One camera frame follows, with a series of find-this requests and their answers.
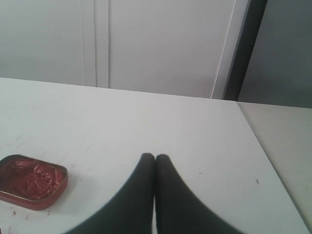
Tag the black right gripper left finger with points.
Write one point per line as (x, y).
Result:
(130, 210)

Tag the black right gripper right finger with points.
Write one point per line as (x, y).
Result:
(178, 210)

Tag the red ink pad tin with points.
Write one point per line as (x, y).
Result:
(31, 183)

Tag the white cabinet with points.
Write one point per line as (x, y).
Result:
(178, 47)

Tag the dark vertical post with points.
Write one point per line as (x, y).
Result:
(244, 49)

